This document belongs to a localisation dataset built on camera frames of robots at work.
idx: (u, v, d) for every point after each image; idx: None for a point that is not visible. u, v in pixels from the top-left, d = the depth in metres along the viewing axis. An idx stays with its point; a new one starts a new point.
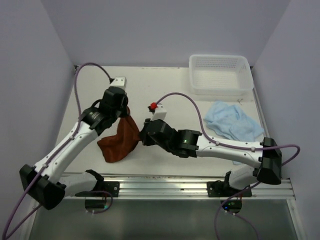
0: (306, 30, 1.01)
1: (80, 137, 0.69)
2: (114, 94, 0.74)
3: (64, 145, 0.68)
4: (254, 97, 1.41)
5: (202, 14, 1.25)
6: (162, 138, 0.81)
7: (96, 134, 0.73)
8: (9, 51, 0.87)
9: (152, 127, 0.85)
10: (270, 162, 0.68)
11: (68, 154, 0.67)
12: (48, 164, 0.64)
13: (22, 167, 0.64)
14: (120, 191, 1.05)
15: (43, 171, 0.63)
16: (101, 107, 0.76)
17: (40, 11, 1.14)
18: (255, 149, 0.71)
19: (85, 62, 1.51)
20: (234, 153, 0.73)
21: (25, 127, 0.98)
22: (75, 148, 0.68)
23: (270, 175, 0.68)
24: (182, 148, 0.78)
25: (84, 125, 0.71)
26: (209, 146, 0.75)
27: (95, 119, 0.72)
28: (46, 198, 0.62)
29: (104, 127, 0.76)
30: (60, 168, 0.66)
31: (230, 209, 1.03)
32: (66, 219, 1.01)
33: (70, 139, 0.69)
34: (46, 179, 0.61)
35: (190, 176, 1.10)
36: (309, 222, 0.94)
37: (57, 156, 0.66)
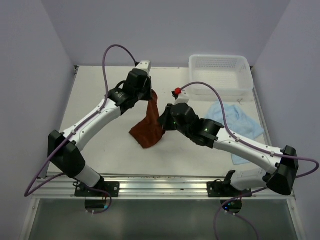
0: (307, 31, 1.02)
1: (106, 112, 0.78)
2: (138, 76, 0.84)
3: (91, 117, 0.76)
4: (254, 97, 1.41)
5: (202, 15, 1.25)
6: (184, 122, 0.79)
7: (119, 112, 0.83)
8: (8, 51, 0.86)
9: (176, 107, 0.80)
10: (287, 170, 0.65)
11: (94, 126, 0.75)
12: (77, 132, 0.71)
13: (51, 132, 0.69)
14: (120, 191, 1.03)
15: (71, 137, 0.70)
16: (126, 87, 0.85)
17: (40, 10, 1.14)
18: (274, 153, 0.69)
19: (85, 62, 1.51)
20: (253, 153, 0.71)
21: (25, 127, 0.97)
22: (101, 121, 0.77)
23: (282, 184, 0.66)
24: (201, 136, 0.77)
25: (110, 102, 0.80)
26: (228, 140, 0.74)
27: (120, 99, 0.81)
28: (69, 165, 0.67)
29: (127, 107, 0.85)
30: (85, 138, 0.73)
31: (230, 209, 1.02)
32: (66, 220, 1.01)
33: (97, 112, 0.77)
34: (73, 144, 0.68)
35: (190, 176, 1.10)
36: (309, 222, 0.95)
37: (84, 126, 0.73)
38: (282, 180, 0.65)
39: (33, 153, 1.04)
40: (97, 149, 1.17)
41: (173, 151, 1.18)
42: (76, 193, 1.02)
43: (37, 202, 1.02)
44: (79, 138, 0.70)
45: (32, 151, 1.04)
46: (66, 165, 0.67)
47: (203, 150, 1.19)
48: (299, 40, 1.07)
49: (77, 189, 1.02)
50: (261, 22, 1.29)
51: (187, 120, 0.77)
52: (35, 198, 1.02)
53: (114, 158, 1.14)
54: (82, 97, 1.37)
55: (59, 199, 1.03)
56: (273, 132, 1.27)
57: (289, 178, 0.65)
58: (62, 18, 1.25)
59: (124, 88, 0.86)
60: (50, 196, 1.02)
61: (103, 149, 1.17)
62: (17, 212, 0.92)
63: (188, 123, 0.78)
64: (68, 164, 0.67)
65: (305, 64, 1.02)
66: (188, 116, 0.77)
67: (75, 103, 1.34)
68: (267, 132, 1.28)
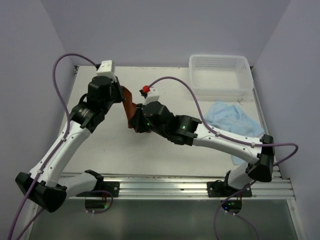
0: (306, 31, 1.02)
1: (72, 137, 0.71)
2: (99, 86, 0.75)
3: (57, 147, 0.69)
4: (254, 97, 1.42)
5: (202, 15, 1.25)
6: (159, 122, 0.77)
7: (89, 132, 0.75)
8: (9, 51, 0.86)
9: (149, 107, 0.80)
10: (268, 159, 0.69)
11: (63, 156, 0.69)
12: (44, 169, 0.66)
13: (17, 176, 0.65)
14: (120, 191, 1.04)
15: (39, 178, 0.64)
16: (90, 103, 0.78)
17: (40, 10, 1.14)
18: (254, 144, 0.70)
19: (85, 62, 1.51)
20: (235, 146, 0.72)
21: (25, 127, 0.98)
22: (68, 149, 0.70)
23: (264, 172, 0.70)
24: (179, 134, 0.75)
25: (74, 125, 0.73)
26: (208, 136, 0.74)
27: (85, 117, 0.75)
28: (46, 204, 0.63)
29: (96, 123, 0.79)
30: (56, 172, 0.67)
31: (230, 209, 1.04)
32: (66, 220, 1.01)
33: (62, 141, 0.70)
34: (43, 185, 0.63)
35: (190, 176, 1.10)
36: (310, 222, 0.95)
37: (51, 160, 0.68)
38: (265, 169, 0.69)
39: (33, 153, 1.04)
40: (97, 149, 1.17)
41: (173, 151, 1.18)
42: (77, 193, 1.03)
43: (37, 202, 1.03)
44: (48, 176, 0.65)
45: (33, 151, 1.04)
46: (43, 203, 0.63)
47: (203, 150, 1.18)
48: (299, 40, 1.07)
49: None
50: (261, 22, 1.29)
51: (161, 120, 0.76)
52: None
53: (114, 158, 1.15)
54: None
55: None
56: (273, 132, 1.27)
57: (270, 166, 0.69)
58: (62, 18, 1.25)
59: (88, 103, 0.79)
60: None
61: (102, 150, 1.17)
62: None
63: (163, 123, 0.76)
64: (46, 203, 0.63)
65: (305, 64, 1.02)
66: (161, 115, 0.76)
67: (75, 103, 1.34)
68: (267, 132, 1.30)
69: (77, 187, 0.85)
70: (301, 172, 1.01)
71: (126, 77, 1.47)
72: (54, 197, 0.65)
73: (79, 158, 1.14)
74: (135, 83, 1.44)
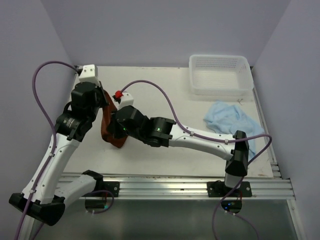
0: (306, 31, 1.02)
1: (60, 151, 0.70)
2: (82, 94, 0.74)
3: (46, 163, 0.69)
4: (254, 97, 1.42)
5: (202, 14, 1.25)
6: (133, 126, 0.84)
7: (77, 141, 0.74)
8: (8, 51, 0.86)
9: (121, 113, 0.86)
10: (241, 154, 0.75)
11: (54, 170, 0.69)
12: (36, 188, 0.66)
13: (9, 197, 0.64)
14: (120, 191, 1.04)
15: (32, 197, 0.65)
16: (75, 111, 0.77)
17: (40, 10, 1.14)
18: (228, 141, 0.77)
19: (85, 62, 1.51)
20: (208, 144, 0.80)
21: (25, 128, 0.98)
22: (58, 164, 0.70)
23: (240, 167, 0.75)
24: (154, 137, 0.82)
25: (60, 137, 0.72)
26: (183, 136, 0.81)
27: (71, 128, 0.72)
28: (46, 220, 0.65)
29: (84, 131, 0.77)
30: (49, 187, 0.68)
31: (230, 209, 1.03)
32: (66, 220, 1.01)
33: (50, 156, 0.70)
34: (38, 204, 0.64)
35: (190, 176, 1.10)
36: (310, 223, 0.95)
37: (42, 178, 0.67)
38: (239, 164, 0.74)
39: (32, 153, 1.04)
40: (97, 149, 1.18)
41: (173, 151, 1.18)
42: None
43: None
44: (42, 194, 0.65)
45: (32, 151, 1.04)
46: (42, 220, 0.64)
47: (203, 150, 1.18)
48: (299, 40, 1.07)
49: None
50: (261, 22, 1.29)
51: (135, 123, 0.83)
52: None
53: (114, 158, 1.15)
54: None
55: None
56: (273, 132, 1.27)
57: (243, 160, 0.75)
58: (62, 18, 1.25)
59: (72, 111, 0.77)
60: None
61: (102, 150, 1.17)
62: (17, 212, 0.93)
63: (137, 126, 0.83)
64: (44, 219, 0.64)
65: (305, 64, 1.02)
66: (134, 118, 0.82)
67: None
68: (267, 132, 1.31)
69: (78, 193, 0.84)
70: (301, 172, 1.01)
71: (126, 77, 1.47)
72: (53, 212, 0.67)
73: (80, 158, 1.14)
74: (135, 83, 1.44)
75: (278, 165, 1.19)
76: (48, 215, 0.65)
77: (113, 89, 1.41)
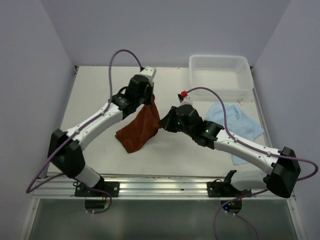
0: (306, 31, 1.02)
1: (109, 115, 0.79)
2: (138, 82, 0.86)
3: (95, 118, 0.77)
4: (254, 97, 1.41)
5: (202, 15, 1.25)
6: (188, 122, 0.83)
7: (120, 115, 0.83)
8: (9, 51, 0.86)
9: (181, 108, 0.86)
10: (282, 169, 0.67)
11: (98, 127, 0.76)
12: (80, 131, 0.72)
13: (55, 130, 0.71)
14: (120, 191, 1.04)
15: (74, 136, 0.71)
16: (128, 94, 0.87)
17: (40, 10, 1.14)
18: (270, 154, 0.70)
19: (86, 63, 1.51)
20: (250, 152, 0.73)
21: (25, 128, 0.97)
22: (103, 123, 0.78)
23: (279, 182, 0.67)
24: (202, 136, 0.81)
25: (113, 106, 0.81)
26: (227, 141, 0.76)
27: (122, 104, 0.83)
28: (70, 164, 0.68)
29: (128, 112, 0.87)
30: (87, 138, 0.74)
31: (230, 209, 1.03)
32: (66, 219, 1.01)
33: (101, 114, 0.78)
34: (76, 143, 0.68)
35: (190, 176, 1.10)
36: (310, 223, 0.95)
37: (87, 127, 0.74)
38: (279, 179, 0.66)
39: (33, 153, 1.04)
40: (97, 149, 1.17)
41: (173, 151, 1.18)
42: (76, 193, 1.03)
43: (37, 202, 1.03)
44: (83, 138, 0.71)
45: (32, 151, 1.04)
46: (67, 163, 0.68)
47: (203, 150, 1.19)
48: (299, 40, 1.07)
49: (77, 189, 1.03)
50: (261, 22, 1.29)
51: (190, 121, 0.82)
52: (35, 198, 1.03)
53: (114, 158, 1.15)
54: (82, 97, 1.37)
55: (59, 199, 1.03)
56: (273, 132, 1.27)
57: (285, 178, 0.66)
58: (62, 18, 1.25)
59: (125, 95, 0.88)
60: (51, 196, 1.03)
61: (102, 150, 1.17)
62: (16, 212, 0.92)
63: (190, 124, 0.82)
64: (68, 164, 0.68)
65: (305, 64, 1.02)
66: (191, 116, 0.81)
67: (75, 103, 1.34)
68: (267, 132, 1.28)
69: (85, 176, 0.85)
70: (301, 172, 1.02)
71: (126, 77, 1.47)
72: (78, 159, 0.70)
73: None
74: None
75: None
76: (73, 162, 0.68)
77: (114, 89, 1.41)
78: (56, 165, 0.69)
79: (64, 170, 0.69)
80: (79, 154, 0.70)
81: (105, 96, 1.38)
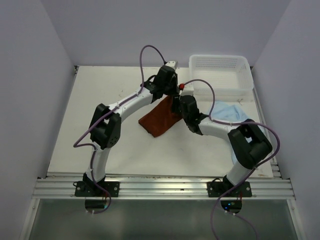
0: (306, 30, 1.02)
1: (142, 96, 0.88)
2: (167, 71, 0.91)
3: (131, 97, 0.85)
4: (254, 97, 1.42)
5: (202, 14, 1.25)
6: (186, 110, 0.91)
7: (149, 100, 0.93)
8: (9, 51, 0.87)
9: (184, 96, 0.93)
10: (238, 132, 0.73)
11: (133, 106, 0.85)
12: (120, 106, 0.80)
13: (98, 105, 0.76)
14: (120, 191, 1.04)
15: (115, 110, 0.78)
16: (157, 81, 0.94)
17: (40, 10, 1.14)
18: (232, 123, 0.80)
19: (86, 63, 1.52)
20: (219, 127, 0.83)
21: (25, 128, 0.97)
22: (137, 103, 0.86)
23: (239, 146, 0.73)
24: (194, 124, 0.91)
25: (145, 90, 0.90)
26: (206, 121, 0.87)
27: (152, 89, 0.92)
28: (109, 135, 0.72)
29: (157, 96, 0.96)
30: (124, 114, 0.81)
31: (230, 209, 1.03)
32: (66, 219, 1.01)
33: (135, 95, 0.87)
34: (118, 115, 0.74)
35: (190, 176, 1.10)
36: (310, 223, 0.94)
37: (125, 104, 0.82)
38: (236, 141, 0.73)
39: (32, 153, 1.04)
40: None
41: (173, 151, 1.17)
42: (76, 193, 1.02)
43: (37, 202, 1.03)
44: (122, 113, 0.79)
45: (32, 151, 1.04)
46: (107, 133, 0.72)
47: (203, 149, 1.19)
48: (298, 40, 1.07)
49: (77, 189, 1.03)
50: (260, 21, 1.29)
51: (188, 109, 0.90)
52: (35, 198, 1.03)
53: (114, 158, 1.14)
54: (82, 97, 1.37)
55: (58, 199, 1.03)
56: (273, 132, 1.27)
57: (242, 140, 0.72)
58: (62, 18, 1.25)
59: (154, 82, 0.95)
60: (51, 196, 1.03)
61: None
62: (16, 211, 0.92)
63: (188, 112, 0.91)
64: (107, 135, 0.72)
65: (305, 64, 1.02)
66: (190, 106, 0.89)
67: (75, 103, 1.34)
68: (267, 131, 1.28)
69: (101, 162, 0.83)
70: (300, 171, 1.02)
71: (126, 77, 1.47)
72: (116, 130, 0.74)
73: (79, 158, 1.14)
74: (135, 82, 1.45)
75: (277, 165, 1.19)
76: (113, 133, 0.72)
77: (113, 89, 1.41)
78: (96, 135, 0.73)
79: (102, 141, 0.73)
80: (118, 127, 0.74)
81: (105, 96, 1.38)
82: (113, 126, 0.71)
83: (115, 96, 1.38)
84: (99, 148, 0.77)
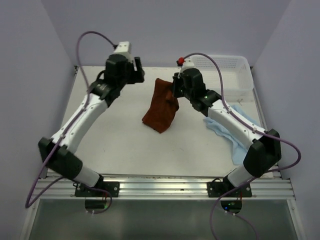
0: (306, 31, 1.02)
1: (92, 107, 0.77)
2: (115, 63, 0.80)
3: (77, 117, 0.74)
4: (254, 97, 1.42)
5: (201, 15, 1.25)
6: (190, 85, 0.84)
7: (105, 105, 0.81)
8: (9, 51, 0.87)
9: (188, 69, 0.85)
10: (262, 146, 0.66)
11: (84, 122, 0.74)
12: (66, 135, 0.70)
13: (39, 141, 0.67)
14: (120, 191, 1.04)
15: (61, 141, 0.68)
16: (107, 77, 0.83)
17: (40, 11, 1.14)
18: (255, 131, 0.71)
19: (86, 63, 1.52)
20: (237, 125, 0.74)
21: (25, 128, 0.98)
22: (88, 117, 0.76)
23: (256, 158, 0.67)
24: (199, 101, 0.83)
25: (93, 98, 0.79)
26: (220, 110, 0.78)
27: (103, 90, 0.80)
28: (68, 169, 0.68)
29: (113, 98, 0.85)
30: (76, 138, 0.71)
31: (230, 209, 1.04)
32: (65, 220, 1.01)
33: (83, 110, 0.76)
34: (65, 148, 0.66)
35: (189, 176, 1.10)
36: (310, 224, 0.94)
37: (72, 128, 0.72)
38: (257, 154, 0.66)
39: (32, 153, 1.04)
40: (98, 150, 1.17)
41: (173, 151, 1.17)
42: (76, 193, 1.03)
43: (37, 202, 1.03)
44: (70, 140, 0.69)
45: (32, 151, 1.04)
46: (64, 168, 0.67)
47: (203, 150, 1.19)
48: (298, 40, 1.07)
49: (77, 188, 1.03)
50: (260, 22, 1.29)
51: (192, 83, 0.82)
52: (35, 198, 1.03)
53: (114, 158, 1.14)
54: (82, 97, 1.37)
55: (58, 199, 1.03)
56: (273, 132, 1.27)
57: (262, 154, 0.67)
58: (62, 17, 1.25)
59: (105, 79, 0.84)
60: (51, 196, 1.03)
61: (102, 150, 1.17)
62: (16, 211, 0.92)
63: (192, 87, 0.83)
64: (65, 167, 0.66)
65: (304, 64, 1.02)
66: (195, 80, 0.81)
67: (76, 103, 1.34)
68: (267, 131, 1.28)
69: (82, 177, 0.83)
70: (301, 172, 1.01)
71: None
72: (73, 161, 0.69)
73: (80, 158, 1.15)
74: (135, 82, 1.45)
75: (277, 165, 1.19)
76: (70, 167, 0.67)
77: None
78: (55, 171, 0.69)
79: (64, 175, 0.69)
80: (74, 157, 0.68)
81: None
82: (66, 162, 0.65)
83: None
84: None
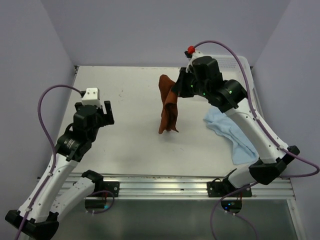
0: (306, 30, 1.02)
1: (59, 171, 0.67)
2: (84, 116, 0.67)
3: (43, 185, 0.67)
4: (255, 97, 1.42)
5: (201, 15, 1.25)
6: (204, 75, 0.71)
7: (75, 163, 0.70)
8: (9, 51, 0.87)
9: (200, 58, 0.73)
10: (284, 166, 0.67)
11: (53, 189, 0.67)
12: (32, 206, 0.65)
13: (6, 215, 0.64)
14: (120, 191, 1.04)
15: (28, 215, 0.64)
16: (76, 131, 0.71)
17: (40, 11, 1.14)
18: (280, 147, 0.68)
19: (86, 63, 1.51)
20: (261, 138, 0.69)
21: (25, 128, 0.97)
22: (57, 182, 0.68)
23: (273, 175, 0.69)
24: (218, 94, 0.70)
25: (60, 158, 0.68)
26: (246, 115, 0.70)
27: (71, 148, 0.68)
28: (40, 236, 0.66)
29: (83, 152, 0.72)
30: (45, 208, 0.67)
31: (230, 209, 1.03)
32: (65, 220, 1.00)
33: (49, 176, 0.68)
34: (33, 223, 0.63)
35: (188, 176, 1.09)
36: (310, 224, 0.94)
37: (39, 196, 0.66)
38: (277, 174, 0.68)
39: (32, 153, 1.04)
40: (98, 150, 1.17)
41: (173, 151, 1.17)
42: None
43: None
44: (37, 213, 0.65)
45: (32, 151, 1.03)
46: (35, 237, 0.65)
47: (203, 150, 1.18)
48: (298, 40, 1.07)
49: None
50: (260, 21, 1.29)
51: (207, 72, 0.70)
52: None
53: (114, 158, 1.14)
54: None
55: None
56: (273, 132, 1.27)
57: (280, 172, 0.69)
58: (62, 17, 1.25)
59: (73, 132, 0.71)
60: None
61: (102, 150, 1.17)
62: None
63: (207, 77, 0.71)
64: (37, 237, 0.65)
65: (304, 63, 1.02)
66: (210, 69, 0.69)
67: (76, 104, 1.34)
68: None
69: (72, 204, 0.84)
70: (301, 172, 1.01)
71: (126, 77, 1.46)
72: (43, 229, 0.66)
73: None
74: (135, 82, 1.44)
75: None
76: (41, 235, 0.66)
77: (113, 90, 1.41)
78: None
79: None
80: (43, 226, 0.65)
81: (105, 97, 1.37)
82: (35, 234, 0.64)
83: (115, 96, 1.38)
84: (59, 210, 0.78)
